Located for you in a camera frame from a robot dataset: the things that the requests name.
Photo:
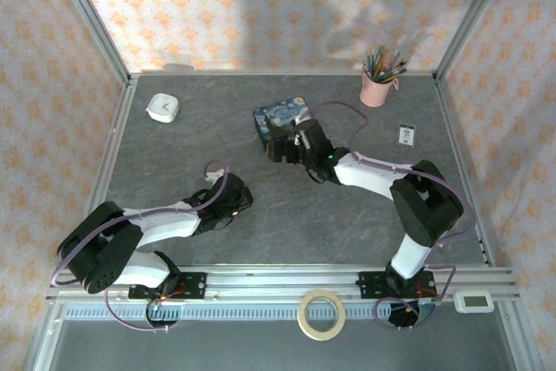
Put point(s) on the starry night painting tin box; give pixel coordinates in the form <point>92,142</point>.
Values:
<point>280,110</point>

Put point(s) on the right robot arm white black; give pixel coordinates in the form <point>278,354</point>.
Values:
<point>369,175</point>

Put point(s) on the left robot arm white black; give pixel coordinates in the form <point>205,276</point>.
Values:
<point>165,225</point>

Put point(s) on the pink metal bucket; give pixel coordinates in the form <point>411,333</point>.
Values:
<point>373,93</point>

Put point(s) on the memory card in clear case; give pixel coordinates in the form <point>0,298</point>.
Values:
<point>405,134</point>

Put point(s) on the yellow pencil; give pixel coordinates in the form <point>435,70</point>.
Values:
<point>377,70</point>

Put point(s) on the bundle of pencils and pens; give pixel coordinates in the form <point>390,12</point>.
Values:
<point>395,71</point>

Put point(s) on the white square alarm clock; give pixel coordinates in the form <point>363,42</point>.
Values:
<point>163,108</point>

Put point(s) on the green pencil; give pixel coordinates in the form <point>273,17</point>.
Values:
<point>379,58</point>

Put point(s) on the beige masking tape roll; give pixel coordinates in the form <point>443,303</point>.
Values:
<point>304,323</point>

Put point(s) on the white display device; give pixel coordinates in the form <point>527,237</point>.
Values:
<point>473,302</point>

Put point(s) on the aluminium mounting rail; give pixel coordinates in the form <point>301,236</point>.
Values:
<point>269,277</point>

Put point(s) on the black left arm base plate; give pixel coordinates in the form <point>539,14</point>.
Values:
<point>193,286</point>

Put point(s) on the aluminium table side rail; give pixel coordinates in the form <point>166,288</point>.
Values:
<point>113,162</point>
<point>465,171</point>

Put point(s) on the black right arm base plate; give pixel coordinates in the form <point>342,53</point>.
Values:
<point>369,284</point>

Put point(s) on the aluminium frame post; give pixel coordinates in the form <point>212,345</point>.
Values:
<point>473,19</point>
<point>91,19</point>

